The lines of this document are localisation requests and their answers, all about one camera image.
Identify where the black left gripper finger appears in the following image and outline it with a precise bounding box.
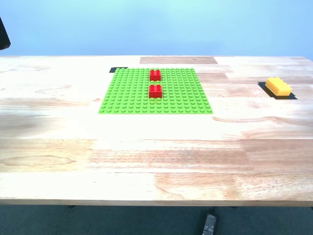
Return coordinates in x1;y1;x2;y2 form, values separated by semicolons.
0;16;11;51

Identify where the yellow two-by-four brick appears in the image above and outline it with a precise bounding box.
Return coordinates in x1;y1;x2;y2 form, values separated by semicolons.
265;77;293;96

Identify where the green lego baseplate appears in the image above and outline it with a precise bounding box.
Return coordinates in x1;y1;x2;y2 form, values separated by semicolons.
98;68;214;115

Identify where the red two-by-two brick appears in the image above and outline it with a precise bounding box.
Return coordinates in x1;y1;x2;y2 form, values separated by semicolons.
149;69;162;82
148;84;163;99

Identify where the grey speckled metal bar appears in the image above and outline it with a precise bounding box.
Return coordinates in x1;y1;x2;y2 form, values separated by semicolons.
201;213;218;235

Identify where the black tape rectangle outline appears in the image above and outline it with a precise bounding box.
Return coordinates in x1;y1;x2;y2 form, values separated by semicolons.
257;82;298;100

